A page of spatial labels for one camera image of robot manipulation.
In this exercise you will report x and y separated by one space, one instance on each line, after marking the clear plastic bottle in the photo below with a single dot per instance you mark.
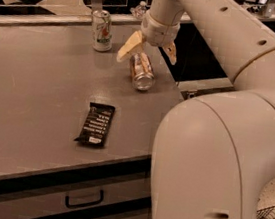
139 11

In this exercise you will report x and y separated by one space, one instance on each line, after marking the grey metal bench rail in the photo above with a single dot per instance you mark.
194 88

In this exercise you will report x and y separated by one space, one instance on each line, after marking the black snack bar wrapper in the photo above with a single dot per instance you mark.
97 124

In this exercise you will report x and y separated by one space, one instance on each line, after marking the grey desk drawer unit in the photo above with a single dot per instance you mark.
34 181

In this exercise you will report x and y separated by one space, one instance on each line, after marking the white green upright can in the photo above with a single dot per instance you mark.
101 25

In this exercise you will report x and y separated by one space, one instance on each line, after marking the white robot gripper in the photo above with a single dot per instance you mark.
159 32

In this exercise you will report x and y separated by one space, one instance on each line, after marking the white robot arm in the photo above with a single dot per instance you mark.
213 154

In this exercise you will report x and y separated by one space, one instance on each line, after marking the black drawer handle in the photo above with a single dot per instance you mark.
84 201

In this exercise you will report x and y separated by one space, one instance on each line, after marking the orange soda can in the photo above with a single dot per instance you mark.
141 72

